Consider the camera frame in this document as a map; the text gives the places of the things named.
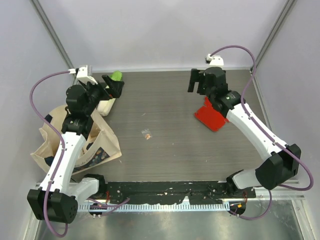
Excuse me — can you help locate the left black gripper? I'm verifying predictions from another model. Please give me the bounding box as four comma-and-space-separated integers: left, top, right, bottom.
80, 75, 124, 116

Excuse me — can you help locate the red paper box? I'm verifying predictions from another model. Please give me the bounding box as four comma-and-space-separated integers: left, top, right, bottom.
194, 96, 229, 132

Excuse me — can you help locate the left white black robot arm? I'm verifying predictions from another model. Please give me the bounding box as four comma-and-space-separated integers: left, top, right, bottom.
27, 75, 125, 224

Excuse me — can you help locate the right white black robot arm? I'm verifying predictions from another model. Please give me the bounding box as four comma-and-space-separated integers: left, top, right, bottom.
187, 67, 301, 198

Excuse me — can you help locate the napa cabbage toy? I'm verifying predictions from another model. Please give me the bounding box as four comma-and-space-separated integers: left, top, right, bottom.
97, 70, 125, 117

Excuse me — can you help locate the small clear plastic packet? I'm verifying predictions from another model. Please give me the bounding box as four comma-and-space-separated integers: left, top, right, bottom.
141, 129, 152, 140

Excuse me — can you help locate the beige printed tote bag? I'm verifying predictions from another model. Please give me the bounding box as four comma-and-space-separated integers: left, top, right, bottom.
30, 110, 122, 175

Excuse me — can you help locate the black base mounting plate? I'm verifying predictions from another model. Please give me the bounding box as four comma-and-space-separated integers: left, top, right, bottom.
90, 181, 256, 205

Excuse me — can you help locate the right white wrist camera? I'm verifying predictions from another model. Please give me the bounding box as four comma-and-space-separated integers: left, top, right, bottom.
205, 54, 224, 67

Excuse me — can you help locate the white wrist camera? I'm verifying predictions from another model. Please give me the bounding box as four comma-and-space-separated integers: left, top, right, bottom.
68, 65, 98, 85
205, 54, 224, 67

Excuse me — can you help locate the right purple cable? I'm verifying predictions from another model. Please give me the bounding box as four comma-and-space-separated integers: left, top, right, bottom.
209, 44, 315, 221

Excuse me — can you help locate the purple cable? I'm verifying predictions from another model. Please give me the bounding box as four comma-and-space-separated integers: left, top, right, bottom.
209, 44, 315, 221
29, 70, 71, 238

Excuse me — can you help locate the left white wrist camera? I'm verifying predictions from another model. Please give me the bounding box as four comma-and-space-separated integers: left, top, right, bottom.
68, 65, 98, 85

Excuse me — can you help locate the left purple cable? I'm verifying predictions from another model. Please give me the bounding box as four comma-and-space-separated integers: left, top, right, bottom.
29, 70, 71, 238

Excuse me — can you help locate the white slotted cable duct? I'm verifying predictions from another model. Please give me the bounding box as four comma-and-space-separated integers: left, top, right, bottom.
77, 202, 230, 212

